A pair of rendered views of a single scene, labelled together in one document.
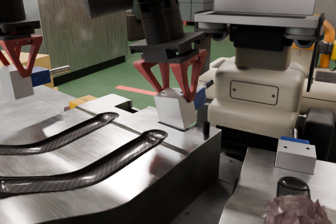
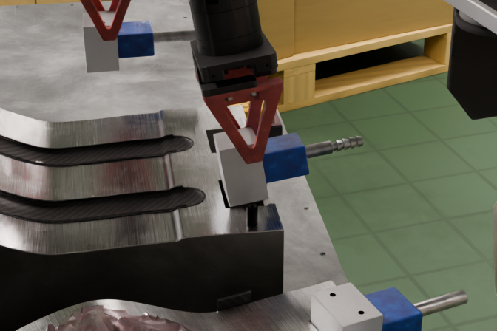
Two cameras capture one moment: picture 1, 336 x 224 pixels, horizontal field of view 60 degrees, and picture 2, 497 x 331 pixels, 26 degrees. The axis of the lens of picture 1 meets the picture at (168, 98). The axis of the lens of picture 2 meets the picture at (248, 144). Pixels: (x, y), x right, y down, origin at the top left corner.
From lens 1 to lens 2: 0.68 m
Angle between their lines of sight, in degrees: 39
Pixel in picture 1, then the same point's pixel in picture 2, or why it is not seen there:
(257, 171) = (273, 313)
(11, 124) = (119, 106)
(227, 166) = not seen: hidden behind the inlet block
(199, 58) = (259, 96)
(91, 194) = (21, 229)
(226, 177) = not seen: hidden behind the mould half
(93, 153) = (89, 189)
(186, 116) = (238, 185)
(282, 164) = (316, 321)
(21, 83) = (99, 48)
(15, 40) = not seen: outside the picture
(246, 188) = (218, 320)
